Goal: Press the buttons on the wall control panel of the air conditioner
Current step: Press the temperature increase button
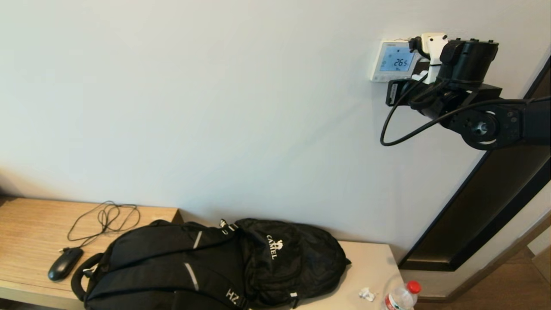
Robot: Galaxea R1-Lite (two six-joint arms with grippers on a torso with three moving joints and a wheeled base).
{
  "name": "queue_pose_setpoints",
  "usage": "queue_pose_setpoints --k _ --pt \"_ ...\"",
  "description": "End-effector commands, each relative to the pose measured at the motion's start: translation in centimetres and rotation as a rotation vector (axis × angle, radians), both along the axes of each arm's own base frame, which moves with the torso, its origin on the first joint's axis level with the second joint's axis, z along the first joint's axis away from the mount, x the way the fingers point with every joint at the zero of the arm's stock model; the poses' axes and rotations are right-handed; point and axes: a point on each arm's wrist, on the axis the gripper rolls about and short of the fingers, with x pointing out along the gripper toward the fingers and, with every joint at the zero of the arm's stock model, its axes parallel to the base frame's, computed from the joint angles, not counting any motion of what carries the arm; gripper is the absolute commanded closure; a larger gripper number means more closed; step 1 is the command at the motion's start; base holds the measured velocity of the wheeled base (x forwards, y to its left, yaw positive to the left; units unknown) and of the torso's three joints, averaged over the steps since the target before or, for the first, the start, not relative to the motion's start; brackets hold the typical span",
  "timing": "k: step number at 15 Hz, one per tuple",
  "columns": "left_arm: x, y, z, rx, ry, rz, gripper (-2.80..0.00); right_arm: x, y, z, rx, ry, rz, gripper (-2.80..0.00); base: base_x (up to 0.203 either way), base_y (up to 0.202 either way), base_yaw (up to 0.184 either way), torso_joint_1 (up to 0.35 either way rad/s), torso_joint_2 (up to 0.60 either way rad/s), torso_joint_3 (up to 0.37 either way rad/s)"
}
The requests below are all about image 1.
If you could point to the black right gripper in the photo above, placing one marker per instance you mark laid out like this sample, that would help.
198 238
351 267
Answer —
469 60

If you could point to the white wall thermostat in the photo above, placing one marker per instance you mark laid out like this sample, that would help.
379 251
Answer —
389 60

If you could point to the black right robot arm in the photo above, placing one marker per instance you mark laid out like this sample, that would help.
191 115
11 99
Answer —
521 125

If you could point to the crumpled white paper scrap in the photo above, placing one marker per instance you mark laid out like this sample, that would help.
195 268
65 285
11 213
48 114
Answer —
366 295

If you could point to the clear water bottle red cap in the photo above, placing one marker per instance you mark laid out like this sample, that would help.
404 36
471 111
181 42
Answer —
400 299

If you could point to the black Camel backpack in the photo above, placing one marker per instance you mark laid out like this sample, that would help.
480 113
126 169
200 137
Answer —
172 267

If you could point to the black computer mouse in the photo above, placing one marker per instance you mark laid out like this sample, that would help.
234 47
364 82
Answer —
63 266

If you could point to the dark brown wall switch plate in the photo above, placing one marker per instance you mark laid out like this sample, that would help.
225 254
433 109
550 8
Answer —
421 66

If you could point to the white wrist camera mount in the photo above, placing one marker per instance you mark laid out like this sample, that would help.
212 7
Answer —
435 43

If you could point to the dark brown door frame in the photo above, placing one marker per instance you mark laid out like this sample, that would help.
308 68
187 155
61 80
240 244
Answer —
495 193

